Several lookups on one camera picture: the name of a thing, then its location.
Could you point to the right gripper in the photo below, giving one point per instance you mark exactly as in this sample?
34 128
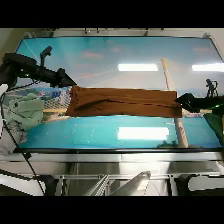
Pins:
190 101

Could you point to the dark green garment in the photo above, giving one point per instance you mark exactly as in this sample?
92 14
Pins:
216 126

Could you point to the silver frame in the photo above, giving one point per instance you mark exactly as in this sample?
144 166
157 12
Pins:
133 157

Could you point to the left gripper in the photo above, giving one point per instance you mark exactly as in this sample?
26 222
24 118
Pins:
59 77

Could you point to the white patterned garment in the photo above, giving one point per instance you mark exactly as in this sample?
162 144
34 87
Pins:
11 136

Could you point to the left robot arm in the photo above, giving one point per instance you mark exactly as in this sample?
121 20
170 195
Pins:
18 65

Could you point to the brown shirt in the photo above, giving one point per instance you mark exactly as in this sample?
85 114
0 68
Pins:
123 103

